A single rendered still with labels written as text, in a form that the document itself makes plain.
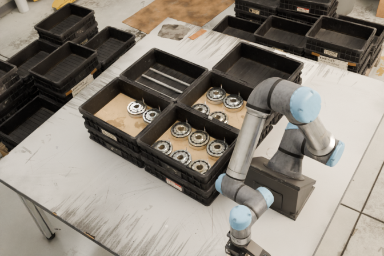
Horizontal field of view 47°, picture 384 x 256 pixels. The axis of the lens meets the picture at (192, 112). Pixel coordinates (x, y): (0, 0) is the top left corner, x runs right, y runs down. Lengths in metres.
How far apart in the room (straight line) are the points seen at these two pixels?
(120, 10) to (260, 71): 2.60
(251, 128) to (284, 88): 0.20
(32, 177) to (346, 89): 1.75
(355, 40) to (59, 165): 2.18
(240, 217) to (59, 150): 1.23
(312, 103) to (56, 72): 2.20
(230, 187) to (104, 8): 3.53
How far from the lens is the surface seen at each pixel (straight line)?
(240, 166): 1.64
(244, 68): 2.52
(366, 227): 2.92
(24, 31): 4.92
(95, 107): 2.37
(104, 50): 3.62
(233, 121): 2.22
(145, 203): 2.12
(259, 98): 1.58
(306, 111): 1.52
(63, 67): 3.37
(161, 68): 2.58
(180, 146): 2.13
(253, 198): 1.62
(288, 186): 1.86
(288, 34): 3.57
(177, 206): 2.08
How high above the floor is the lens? 2.42
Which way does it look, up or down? 44 degrees down
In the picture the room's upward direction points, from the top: 7 degrees counter-clockwise
